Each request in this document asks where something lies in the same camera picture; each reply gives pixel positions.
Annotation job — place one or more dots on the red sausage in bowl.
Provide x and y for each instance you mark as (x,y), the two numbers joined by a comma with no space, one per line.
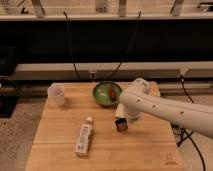
(112,93)

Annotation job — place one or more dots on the white squeeze bottle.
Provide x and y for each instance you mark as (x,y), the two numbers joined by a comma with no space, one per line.
(82,143)

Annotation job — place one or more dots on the wall power outlet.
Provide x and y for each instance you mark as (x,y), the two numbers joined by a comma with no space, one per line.
(92,76)

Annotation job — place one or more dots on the clear plastic cup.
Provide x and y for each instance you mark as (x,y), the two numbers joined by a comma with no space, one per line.
(56,93)

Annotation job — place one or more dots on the green bowl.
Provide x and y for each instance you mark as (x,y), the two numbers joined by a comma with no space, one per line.
(100,93)

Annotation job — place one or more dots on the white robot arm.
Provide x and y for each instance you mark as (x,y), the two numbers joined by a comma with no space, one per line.
(136,98)

